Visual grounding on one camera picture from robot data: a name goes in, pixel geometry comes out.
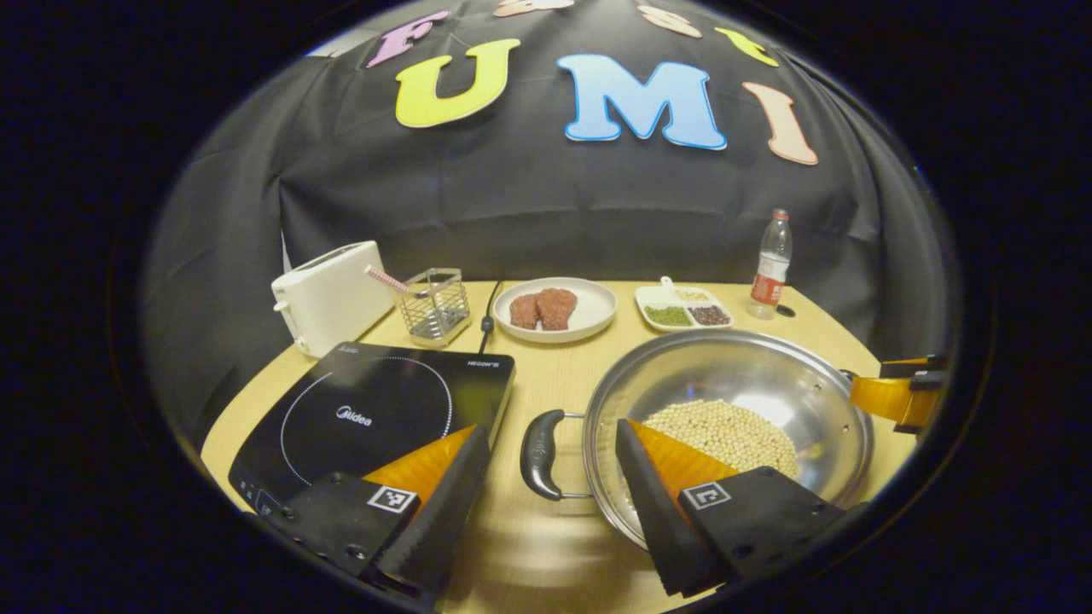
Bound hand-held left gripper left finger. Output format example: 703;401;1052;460
273;424;493;606

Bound white divided bean dish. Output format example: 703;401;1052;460
635;276;735;332

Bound white toaster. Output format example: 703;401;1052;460
271;240;395;358

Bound plastic water bottle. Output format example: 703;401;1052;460
748;209;793;320

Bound black backdrop cloth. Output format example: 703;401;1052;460
141;0;961;427

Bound pile of soybeans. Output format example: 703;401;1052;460
642;398;800;480

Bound large red meat piece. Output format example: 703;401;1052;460
537;287;578;332

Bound wire mesh basket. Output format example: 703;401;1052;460
398;268;472;348

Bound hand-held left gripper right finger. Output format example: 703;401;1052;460
614;418;867;598

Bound stainless steel pot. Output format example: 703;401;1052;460
520;329;875;551

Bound pink striped straw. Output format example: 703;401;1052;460
365;264;419;297

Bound round white plate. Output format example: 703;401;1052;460
493;277;618;344

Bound black induction cooktop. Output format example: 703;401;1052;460
228;342;516;521

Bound black power cable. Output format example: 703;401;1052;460
478;280;504;355

